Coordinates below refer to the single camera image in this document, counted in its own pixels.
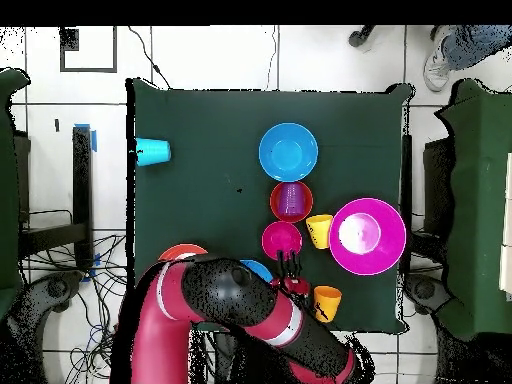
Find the black cabinet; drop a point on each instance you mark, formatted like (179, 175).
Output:
(438, 184)

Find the black pedestal leg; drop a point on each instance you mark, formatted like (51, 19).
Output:
(52, 290)
(426, 294)

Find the person's leg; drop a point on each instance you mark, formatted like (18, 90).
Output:
(472, 46)

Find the small crimson bowl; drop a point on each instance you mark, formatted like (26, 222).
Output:
(280, 238)

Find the yellow cup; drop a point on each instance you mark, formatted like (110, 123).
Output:
(320, 232)

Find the black stand frame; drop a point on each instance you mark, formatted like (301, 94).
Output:
(82, 200)

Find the blue bowl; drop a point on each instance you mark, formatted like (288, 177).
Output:
(258, 268)
(288, 152)

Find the green cloth covered table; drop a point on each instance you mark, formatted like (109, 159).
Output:
(480, 200)
(8, 180)

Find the dark green table cloth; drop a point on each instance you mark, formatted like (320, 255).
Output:
(200, 180)

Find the white panel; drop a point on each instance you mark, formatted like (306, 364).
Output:
(508, 272)

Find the small orange bowl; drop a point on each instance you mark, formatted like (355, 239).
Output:
(274, 202)

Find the blue tape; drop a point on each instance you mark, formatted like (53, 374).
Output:
(94, 140)

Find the black square frame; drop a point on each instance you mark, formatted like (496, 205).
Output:
(88, 70)

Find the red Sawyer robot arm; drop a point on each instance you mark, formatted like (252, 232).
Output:
(160, 328)

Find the purple cup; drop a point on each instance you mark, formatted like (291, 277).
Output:
(290, 198)

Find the large pink bowl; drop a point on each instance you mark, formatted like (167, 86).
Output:
(384, 252)

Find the black chair leg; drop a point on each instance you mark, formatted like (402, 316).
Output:
(360, 36)

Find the light blue cup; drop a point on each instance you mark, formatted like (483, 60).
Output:
(154, 152)

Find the orange cup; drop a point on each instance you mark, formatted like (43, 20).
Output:
(330, 302)

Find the black stand post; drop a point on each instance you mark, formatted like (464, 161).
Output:
(406, 168)

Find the large orange bowl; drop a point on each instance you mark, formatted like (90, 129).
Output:
(182, 250)

